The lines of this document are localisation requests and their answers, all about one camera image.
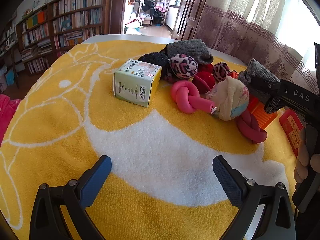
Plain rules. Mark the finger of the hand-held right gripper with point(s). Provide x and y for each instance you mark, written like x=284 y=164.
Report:
x=268 y=85
x=273 y=105

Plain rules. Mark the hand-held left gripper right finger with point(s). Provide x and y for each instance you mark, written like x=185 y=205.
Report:
x=226 y=177

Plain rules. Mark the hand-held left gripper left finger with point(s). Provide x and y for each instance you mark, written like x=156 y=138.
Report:
x=96 y=180

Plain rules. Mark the orange ribbed plastic piece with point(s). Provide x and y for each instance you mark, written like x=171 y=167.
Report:
x=262 y=117

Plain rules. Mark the grey knitted glove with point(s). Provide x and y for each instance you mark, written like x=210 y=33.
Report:
x=187 y=48
x=252 y=71

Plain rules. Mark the red cardboard box container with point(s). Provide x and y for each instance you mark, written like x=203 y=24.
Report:
x=292 y=130

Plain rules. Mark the dark pink knotted foam tube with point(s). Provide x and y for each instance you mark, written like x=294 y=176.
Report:
x=250 y=130

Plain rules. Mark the cream patterned sock ball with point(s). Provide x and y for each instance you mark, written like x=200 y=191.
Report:
x=230 y=97

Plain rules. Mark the small leopard print sock ball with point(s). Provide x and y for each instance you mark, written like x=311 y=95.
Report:
x=221 y=71

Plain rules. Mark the red sock ball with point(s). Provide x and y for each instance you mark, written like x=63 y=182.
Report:
x=205 y=80
x=207 y=68

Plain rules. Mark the large leopard print sock ball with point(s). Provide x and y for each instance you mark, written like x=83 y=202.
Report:
x=183 y=66

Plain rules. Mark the white and green medicine box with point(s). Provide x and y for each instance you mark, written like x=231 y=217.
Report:
x=135 y=87

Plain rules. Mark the black sock ball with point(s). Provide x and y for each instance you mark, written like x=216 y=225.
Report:
x=153 y=58

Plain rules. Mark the person's right hand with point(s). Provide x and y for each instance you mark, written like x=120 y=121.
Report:
x=303 y=150

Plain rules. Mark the patterned lace curtain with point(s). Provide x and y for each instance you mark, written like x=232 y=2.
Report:
x=250 y=30

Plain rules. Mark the yellow and white towel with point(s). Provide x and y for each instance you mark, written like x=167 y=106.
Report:
x=150 y=142

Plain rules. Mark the dark wooden door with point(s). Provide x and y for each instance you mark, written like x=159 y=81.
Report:
x=190 y=10

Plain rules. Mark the pink cloth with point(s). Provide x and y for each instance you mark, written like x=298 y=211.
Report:
x=6 y=115

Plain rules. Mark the coat rack with clothes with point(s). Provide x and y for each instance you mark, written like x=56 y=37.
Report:
x=147 y=5

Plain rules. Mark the white bag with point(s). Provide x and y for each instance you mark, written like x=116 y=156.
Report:
x=133 y=28

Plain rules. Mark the dark display shelf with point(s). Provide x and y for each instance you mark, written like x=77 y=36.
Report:
x=8 y=42

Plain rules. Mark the wooden bookshelf with books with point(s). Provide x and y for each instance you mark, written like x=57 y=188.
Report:
x=70 y=17

